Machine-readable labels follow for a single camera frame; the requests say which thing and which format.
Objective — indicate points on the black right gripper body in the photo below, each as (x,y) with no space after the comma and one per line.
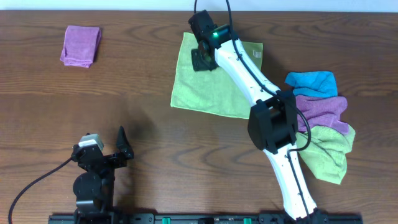
(201,63)

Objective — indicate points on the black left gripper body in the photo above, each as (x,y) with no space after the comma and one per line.
(106,159)

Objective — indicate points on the light green cloth with tag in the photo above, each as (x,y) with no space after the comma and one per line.
(211,92)

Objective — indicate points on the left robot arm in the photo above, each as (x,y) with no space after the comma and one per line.
(94,189)

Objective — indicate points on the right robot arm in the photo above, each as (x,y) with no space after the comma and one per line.
(273,115)

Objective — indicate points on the folded purple cloth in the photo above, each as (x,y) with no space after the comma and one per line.
(80,46)

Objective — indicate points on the blue cloth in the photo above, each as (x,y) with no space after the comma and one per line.
(320,84)

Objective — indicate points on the crumpled purple cloth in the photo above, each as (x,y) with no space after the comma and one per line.
(324,111)

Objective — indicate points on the crumpled green cloth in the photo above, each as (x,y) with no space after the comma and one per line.
(326,154)

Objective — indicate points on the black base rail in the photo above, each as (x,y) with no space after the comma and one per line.
(263,218)

